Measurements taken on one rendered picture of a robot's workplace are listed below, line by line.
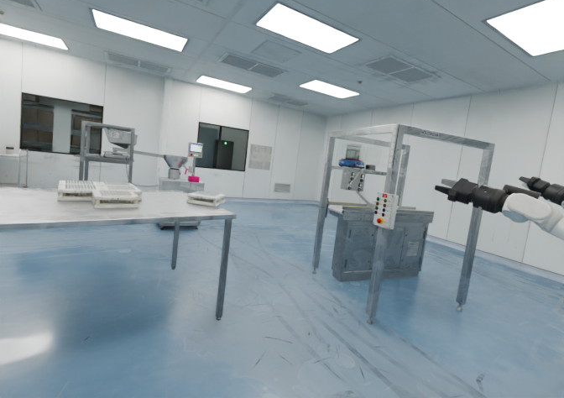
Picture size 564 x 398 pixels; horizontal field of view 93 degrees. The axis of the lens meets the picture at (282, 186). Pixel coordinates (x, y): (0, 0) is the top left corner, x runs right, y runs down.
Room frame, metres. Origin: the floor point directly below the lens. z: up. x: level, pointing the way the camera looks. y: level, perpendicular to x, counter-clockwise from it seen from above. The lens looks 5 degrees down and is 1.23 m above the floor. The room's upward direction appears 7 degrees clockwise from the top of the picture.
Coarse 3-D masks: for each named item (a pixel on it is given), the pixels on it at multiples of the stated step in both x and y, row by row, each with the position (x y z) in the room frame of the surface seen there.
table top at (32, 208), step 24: (0, 192) 1.74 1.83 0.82; (24, 192) 1.82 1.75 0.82; (48, 192) 1.91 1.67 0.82; (144, 192) 2.39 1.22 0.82; (168, 192) 2.54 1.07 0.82; (0, 216) 1.26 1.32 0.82; (24, 216) 1.30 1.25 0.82; (48, 216) 1.35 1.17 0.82; (72, 216) 1.40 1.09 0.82; (96, 216) 1.45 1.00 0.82; (120, 216) 1.51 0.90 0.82; (144, 216) 1.57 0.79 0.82; (168, 216) 1.64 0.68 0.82; (192, 216) 1.72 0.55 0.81; (216, 216) 1.83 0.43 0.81
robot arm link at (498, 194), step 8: (496, 192) 0.93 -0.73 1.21; (504, 192) 0.93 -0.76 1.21; (512, 192) 0.92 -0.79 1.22; (520, 192) 0.91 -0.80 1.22; (528, 192) 0.90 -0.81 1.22; (536, 192) 0.89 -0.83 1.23; (488, 200) 0.93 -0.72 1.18; (496, 200) 0.92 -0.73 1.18; (504, 200) 0.91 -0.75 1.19; (488, 208) 0.94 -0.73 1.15; (496, 208) 0.92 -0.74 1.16; (504, 208) 0.90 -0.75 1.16; (504, 216) 0.94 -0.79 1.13; (512, 216) 0.91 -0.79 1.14; (520, 216) 0.88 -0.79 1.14
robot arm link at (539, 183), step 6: (534, 180) 1.35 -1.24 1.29; (540, 180) 1.34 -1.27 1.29; (528, 186) 1.38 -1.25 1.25; (534, 186) 1.35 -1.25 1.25; (540, 186) 1.32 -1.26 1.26; (546, 186) 1.31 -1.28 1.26; (552, 186) 1.29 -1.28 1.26; (558, 186) 1.27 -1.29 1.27; (540, 192) 1.34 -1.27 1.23; (546, 192) 1.30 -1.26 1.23; (552, 192) 1.27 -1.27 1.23; (546, 198) 1.30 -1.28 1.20; (552, 198) 1.27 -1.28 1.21
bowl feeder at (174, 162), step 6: (168, 156) 4.17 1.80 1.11; (174, 156) 4.17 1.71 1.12; (180, 156) 4.52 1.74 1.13; (168, 162) 4.22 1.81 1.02; (174, 162) 4.20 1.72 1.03; (180, 162) 4.26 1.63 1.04; (174, 168) 4.26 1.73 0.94; (192, 168) 4.40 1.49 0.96; (168, 174) 4.29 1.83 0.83; (174, 174) 4.26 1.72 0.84
